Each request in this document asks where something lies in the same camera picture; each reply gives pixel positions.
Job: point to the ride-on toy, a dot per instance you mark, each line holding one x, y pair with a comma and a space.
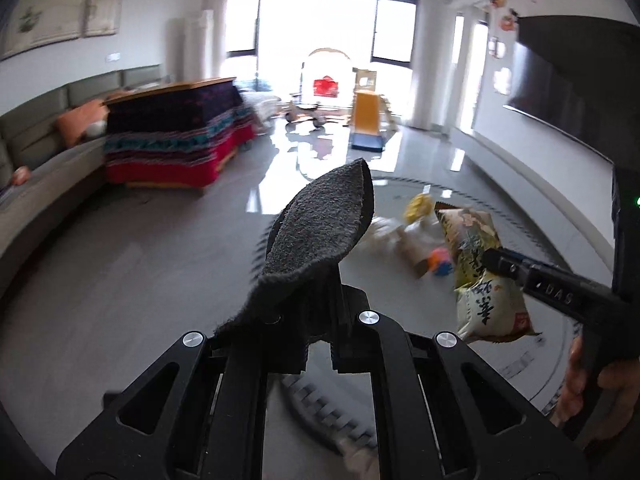
302, 112

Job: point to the beige printed snack bag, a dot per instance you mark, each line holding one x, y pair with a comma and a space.
480, 305

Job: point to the small colourful toy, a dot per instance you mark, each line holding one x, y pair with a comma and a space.
440, 262

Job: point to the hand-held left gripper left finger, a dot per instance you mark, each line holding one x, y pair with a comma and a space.
290, 345

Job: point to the green sofa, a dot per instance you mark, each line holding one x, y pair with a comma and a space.
45, 200

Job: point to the round grey printed floor mat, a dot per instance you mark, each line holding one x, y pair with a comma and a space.
400, 300

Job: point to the white bedding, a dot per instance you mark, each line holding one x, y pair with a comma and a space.
262, 107

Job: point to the dark grey terry cloth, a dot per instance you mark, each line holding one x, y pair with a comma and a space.
320, 220

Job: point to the narrow framed painting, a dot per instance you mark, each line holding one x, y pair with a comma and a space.
104, 9

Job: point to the table with patterned blanket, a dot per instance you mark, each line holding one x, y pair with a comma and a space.
170, 135

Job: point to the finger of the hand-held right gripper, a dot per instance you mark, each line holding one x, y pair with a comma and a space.
550, 285

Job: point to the white play tent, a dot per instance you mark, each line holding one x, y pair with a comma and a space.
327, 75

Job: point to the yellow children's slide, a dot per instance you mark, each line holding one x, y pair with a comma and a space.
369, 115

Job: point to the wall television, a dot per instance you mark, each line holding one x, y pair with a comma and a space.
535, 95

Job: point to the wide framed plant painting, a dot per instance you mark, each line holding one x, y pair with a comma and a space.
45, 17

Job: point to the large glass window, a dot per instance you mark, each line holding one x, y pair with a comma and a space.
320, 25

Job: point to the small pink item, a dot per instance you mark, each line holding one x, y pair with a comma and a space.
21, 176

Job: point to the person's right hand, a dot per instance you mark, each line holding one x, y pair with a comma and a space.
622, 385

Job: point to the yellow printed paper cup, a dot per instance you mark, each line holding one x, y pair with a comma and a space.
419, 207

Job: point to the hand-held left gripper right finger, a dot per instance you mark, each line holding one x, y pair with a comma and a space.
350, 340

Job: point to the white wall switch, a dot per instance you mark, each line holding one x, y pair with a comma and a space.
114, 57

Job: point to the white column air conditioner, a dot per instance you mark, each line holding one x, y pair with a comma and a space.
199, 45

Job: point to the orange cushion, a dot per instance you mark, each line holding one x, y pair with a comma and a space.
77, 122

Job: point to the white paper package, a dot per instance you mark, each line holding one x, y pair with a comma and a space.
400, 240

